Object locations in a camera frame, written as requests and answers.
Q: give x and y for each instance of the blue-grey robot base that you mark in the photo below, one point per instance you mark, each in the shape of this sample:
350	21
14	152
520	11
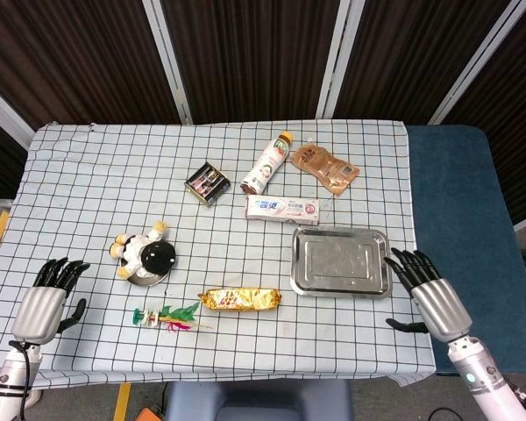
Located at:
263	401

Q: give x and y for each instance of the white pink drink bottle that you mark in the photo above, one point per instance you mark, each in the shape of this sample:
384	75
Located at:
267	164

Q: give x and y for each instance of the brown sauce pouch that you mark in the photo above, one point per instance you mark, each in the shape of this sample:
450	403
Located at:
324	169

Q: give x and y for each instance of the black white cow plush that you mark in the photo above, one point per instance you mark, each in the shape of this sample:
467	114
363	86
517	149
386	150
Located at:
153	256

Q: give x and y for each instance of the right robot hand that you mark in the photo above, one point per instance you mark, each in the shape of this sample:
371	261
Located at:
442	307

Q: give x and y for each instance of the white shoe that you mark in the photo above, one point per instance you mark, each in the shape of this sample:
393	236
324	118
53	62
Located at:
35	398

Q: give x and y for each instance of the colourful feather shuttlecock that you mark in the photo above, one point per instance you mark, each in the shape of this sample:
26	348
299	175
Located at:
166	318

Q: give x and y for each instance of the white pink toothpaste box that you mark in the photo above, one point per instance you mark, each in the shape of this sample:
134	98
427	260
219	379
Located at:
285	208

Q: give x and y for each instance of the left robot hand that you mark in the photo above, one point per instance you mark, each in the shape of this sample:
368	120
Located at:
39	311

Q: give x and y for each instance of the white checkered tablecloth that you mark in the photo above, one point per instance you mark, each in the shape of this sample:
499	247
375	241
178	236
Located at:
92	197

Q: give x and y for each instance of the rectangular steel tray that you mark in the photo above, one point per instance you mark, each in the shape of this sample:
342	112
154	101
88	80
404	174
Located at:
342	263

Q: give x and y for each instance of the orange floor object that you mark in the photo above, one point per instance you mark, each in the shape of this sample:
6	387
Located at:
151	415

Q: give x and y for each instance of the round steel plate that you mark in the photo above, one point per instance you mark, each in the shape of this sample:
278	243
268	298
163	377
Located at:
151	280

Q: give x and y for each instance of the black luncheon meat can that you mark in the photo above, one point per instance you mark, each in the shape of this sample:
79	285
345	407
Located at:
208	182

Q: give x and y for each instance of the gold foil snack packet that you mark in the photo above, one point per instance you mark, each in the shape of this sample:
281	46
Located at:
241	299

